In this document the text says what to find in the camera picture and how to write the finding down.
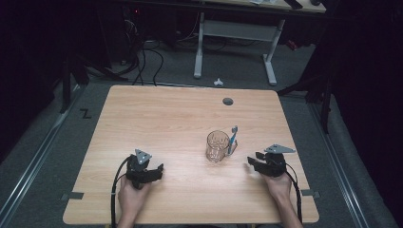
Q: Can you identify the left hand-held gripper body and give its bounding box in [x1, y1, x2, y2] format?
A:
[125, 148, 153, 191]

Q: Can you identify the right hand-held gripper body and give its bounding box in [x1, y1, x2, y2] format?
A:
[263, 143, 297, 179]

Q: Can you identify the blue toothbrush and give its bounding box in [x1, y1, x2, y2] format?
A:
[226, 124, 240, 156]

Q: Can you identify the clear glass mug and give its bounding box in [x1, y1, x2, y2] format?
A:
[204, 129, 239, 164]

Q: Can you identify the person's right hand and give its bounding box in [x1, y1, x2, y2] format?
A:
[261, 172, 293, 201]

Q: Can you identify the person's left hand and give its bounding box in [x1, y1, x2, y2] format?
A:
[117, 180, 152, 220]

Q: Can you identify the grey tape strip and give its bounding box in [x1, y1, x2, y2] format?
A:
[60, 191, 86, 201]
[301, 188, 321, 200]

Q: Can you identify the black metal stand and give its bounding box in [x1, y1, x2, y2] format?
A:
[277, 63, 335, 135]
[59, 56, 90, 115]

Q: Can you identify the dark computer tower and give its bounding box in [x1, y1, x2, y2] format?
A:
[121, 5, 144, 66]

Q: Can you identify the black device on desk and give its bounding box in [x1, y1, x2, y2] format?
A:
[283, 0, 304, 10]

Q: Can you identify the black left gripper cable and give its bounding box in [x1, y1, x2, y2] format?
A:
[109, 155, 132, 228]

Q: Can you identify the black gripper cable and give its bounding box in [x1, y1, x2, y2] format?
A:
[284, 161, 303, 224]
[109, 155, 132, 228]

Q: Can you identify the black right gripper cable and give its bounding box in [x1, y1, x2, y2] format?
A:
[284, 161, 303, 224]

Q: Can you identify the metal floor rail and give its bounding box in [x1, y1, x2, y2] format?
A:
[308, 102, 371, 228]
[0, 85, 84, 220]

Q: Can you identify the black floor cable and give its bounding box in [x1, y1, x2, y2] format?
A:
[131, 39, 165, 87]

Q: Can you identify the wooden desk with white frame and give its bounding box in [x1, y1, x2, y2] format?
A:
[193, 0, 327, 87]

